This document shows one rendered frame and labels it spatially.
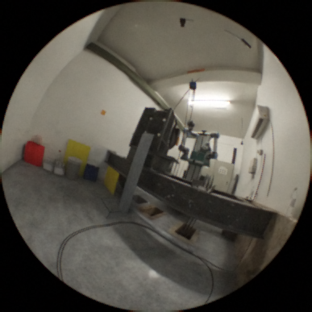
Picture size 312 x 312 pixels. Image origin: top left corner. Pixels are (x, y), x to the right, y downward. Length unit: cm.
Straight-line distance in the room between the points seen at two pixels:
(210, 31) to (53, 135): 315
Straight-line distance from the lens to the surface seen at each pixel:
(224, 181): 397
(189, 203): 96
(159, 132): 131
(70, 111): 205
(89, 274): 79
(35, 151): 203
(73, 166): 175
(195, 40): 218
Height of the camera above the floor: 75
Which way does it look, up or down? 5 degrees up
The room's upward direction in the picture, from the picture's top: 19 degrees clockwise
